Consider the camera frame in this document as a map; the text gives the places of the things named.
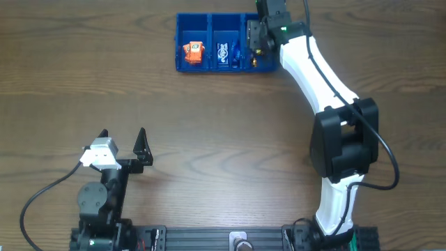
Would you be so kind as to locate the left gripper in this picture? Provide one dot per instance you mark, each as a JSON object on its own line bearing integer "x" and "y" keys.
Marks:
{"x": 130, "y": 166}

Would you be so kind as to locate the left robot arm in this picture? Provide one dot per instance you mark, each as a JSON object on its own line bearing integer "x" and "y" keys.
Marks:
{"x": 104, "y": 205}

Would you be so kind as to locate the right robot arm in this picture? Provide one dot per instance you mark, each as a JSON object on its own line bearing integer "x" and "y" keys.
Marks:
{"x": 310, "y": 73}

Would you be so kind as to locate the orange candy box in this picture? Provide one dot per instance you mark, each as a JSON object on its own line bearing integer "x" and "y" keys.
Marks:
{"x": 197, "y": 52}
{"x": 186, "y": 53}

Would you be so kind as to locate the blue candy pack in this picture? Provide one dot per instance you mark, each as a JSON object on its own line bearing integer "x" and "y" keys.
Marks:
{"x": 222, "y": 54}

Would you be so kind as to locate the blue tray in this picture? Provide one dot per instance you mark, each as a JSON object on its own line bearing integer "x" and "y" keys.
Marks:
{"x": 195, "y": 26}

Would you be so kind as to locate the gold wrapped candy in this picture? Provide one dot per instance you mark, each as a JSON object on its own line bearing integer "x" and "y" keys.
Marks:
{"x": 254, "y": 62}
{"x": 259, "y": 52}

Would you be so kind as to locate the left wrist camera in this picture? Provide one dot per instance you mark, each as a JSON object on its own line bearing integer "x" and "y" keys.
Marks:
{"x": 101, "y": 153}

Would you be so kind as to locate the mounting rail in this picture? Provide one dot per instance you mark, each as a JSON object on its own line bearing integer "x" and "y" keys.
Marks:
{"x": 202, "y": 238}

